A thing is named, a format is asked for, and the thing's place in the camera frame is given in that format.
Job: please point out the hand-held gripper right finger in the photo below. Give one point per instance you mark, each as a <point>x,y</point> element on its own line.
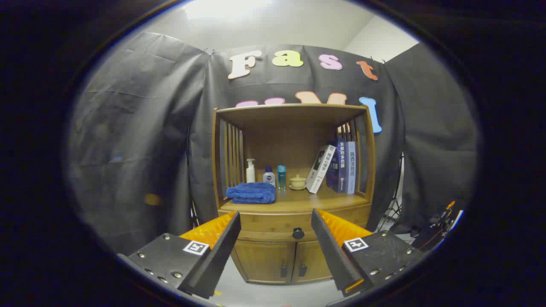
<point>332,256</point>

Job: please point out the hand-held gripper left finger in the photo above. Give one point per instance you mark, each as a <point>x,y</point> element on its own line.
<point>215,260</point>

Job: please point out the black drawer knob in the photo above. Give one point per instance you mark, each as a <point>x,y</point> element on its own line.
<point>298,233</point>

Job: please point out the wooden drawer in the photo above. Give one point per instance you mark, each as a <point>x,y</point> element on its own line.
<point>273,221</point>

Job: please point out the wooden cabinet door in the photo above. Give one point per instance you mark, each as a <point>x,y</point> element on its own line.
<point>311,262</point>
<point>264,260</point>

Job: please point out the wooden countertop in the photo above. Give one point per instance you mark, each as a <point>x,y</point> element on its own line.
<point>298,200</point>

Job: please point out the wooden cabinet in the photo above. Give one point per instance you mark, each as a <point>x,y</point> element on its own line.
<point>273,140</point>

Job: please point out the blue folded towel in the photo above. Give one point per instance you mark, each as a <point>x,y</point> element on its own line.
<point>251,192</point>

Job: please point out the beige lidded teacup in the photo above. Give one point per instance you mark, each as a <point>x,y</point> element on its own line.
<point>297,182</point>

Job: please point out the dark blue book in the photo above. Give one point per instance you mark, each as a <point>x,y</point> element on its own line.
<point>339,170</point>

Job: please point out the pale blue book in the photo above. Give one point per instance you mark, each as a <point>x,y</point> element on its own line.
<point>350,170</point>

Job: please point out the white book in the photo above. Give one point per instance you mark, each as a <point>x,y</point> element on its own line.
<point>320,168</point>

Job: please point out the clear blue bottle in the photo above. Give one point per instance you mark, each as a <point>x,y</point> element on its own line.
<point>281,179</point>

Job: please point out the white pump bottle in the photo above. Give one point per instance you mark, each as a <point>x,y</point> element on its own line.
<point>251,175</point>

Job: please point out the white bottle with blue cap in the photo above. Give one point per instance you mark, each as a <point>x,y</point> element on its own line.
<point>268,177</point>

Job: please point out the black equipment with orange part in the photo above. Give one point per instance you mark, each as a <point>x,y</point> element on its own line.
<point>431,238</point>

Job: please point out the black backdrop cloth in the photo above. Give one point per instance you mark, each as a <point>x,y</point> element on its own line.
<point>140,128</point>

